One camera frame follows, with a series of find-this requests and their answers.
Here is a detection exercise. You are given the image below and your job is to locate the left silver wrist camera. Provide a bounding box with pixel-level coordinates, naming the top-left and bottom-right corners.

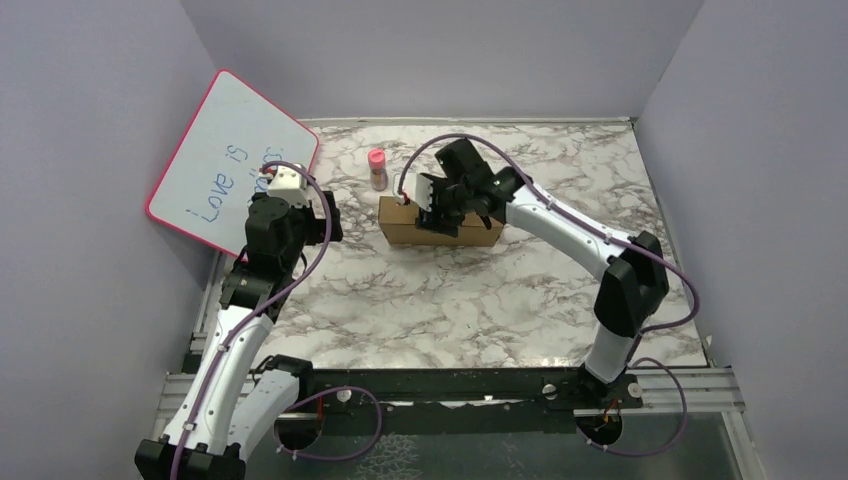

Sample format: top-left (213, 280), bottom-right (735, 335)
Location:
top-left (264, 166), bottom-right (311, 208)

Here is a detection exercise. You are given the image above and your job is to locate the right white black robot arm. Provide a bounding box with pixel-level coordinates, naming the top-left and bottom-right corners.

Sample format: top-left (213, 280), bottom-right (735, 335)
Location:
top-left (393, 134), bottom-right (669, 407)

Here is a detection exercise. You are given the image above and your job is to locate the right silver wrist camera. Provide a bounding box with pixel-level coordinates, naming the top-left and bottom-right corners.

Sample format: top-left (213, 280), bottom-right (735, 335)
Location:
top-left (392, 173), bottom-right (433, 212)

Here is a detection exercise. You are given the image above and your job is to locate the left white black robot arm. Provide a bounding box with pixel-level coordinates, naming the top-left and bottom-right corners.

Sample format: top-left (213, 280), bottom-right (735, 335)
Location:
top-left (134, 191), bottom-right (343, 479)

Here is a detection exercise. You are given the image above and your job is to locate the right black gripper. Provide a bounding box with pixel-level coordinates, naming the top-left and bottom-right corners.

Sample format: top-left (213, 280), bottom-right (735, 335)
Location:
top-left (414, 174), bottom-right (472, 238)

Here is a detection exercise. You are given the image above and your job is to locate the brown cardboard box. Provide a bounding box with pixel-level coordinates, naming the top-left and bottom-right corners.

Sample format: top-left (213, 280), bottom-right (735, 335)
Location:
top-left (378, 196), bottom-right (504, 247)

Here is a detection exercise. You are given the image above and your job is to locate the pink-framed whiteboard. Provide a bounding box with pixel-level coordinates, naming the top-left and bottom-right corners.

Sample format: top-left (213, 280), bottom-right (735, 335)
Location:
top-left (146, 70), bottom-right (319, 255)

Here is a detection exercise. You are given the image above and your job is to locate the aluminium frame rail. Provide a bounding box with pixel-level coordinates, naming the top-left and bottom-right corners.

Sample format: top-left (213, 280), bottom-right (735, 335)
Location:
top-left (135, 260), bottom-right (764, 479)

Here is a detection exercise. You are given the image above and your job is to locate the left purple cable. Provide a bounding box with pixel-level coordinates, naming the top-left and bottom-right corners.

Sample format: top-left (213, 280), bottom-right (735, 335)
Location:
top-left (168, 160), bottom-right (384, 480)

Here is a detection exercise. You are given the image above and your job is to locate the pink-capped clear bottle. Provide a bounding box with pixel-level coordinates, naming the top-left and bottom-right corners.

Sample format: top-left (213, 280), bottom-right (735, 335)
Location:
top-left (367, 148), bottom-right (388, 191)

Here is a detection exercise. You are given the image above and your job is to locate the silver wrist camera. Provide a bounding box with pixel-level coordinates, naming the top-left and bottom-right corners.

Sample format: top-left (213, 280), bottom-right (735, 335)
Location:
top-left (264, 166), bottom-right (311, 208)
top-left (392, 173), bottom-right (433, 212)

